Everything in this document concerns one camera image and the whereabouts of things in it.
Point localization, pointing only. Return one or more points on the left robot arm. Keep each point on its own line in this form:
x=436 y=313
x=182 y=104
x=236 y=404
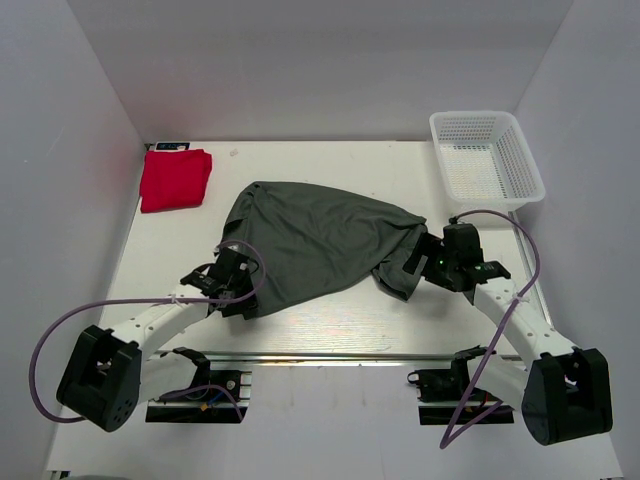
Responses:
x=113 y=370

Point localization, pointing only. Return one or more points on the aluminium table edge rail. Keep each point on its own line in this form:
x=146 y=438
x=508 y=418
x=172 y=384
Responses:
x=325 y=357

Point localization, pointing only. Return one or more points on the blue label sticker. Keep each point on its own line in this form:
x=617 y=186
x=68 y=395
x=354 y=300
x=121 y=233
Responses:
x=171 y=146

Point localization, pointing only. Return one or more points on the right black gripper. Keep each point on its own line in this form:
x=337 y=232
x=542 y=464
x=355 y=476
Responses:
x=431 y=246

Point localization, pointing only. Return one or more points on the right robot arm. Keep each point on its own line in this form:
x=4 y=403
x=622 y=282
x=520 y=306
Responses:
x=561 y=390

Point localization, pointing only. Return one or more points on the grey t-shirt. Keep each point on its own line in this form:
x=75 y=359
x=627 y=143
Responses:
x=315 y=240

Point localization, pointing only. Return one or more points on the folded red t-shirt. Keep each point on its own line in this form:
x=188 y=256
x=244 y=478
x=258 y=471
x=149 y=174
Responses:
x=174 y=180

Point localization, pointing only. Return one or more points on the white plastic basket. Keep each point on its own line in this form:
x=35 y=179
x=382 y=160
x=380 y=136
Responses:
x=485 y=161

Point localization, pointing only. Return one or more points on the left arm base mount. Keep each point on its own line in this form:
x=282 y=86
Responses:
x=210 y=390

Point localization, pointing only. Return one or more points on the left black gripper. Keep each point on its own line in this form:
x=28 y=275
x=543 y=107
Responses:
x=244 y=306

